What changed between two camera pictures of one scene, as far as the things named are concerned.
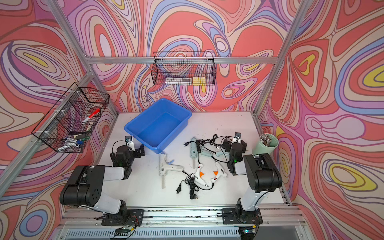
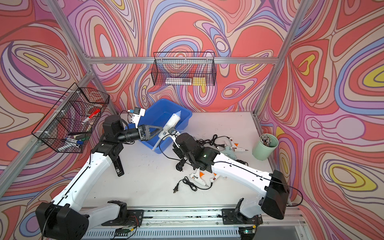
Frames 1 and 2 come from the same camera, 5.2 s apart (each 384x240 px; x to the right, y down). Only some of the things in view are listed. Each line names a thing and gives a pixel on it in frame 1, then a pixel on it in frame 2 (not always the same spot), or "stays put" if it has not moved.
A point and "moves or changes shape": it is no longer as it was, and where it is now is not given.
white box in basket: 180,81 stays put
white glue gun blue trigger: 164,167 to 171,123
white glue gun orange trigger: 198,178 moves or changes shape
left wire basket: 69,125 stays put
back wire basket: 183,68 stays put
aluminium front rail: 180,222 stays put
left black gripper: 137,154 to 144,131
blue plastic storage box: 157,127 stays put
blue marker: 73,140 stays put
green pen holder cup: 268,142 stays put
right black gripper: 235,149 to 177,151
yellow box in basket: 199,81 stays put
